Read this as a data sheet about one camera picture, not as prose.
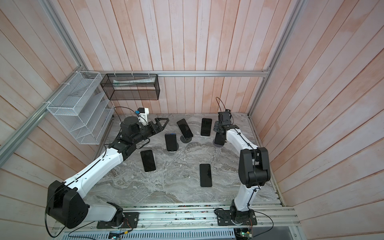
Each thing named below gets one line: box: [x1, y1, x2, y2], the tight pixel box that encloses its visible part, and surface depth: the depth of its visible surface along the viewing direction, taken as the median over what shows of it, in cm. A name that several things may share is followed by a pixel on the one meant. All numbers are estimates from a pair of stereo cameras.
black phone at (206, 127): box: [200, 118, 212, 137], surface depth 105 cm
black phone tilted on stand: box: [176, 118, 193, 141], surface depth 102 cm
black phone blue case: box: [164, 133, 177, 152], surface depth 94 cm
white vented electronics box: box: [56, 228, 238, 240], surface depth 71 cm
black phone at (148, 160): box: [140, 149, 156, 172], surface depth 89 cm
